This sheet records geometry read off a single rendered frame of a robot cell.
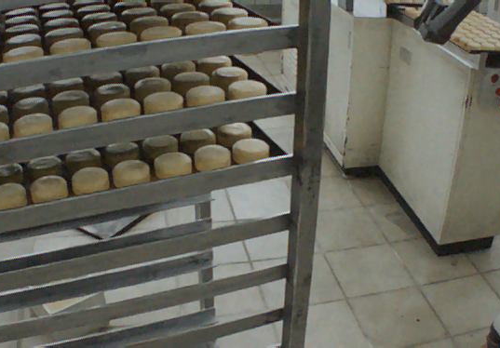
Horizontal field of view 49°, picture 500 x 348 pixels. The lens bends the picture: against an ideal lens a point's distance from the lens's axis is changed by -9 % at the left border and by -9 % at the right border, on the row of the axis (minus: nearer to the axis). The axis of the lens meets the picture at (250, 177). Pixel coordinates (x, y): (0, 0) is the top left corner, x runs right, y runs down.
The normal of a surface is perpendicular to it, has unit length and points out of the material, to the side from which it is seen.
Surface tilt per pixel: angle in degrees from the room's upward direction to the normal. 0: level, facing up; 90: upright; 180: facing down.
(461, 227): 90
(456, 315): 0
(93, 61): 90
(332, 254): 0
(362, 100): 90
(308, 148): 90
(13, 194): 0
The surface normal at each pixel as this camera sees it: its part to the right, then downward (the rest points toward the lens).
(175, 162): 0.01, -0.87
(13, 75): 0.39, 0.45
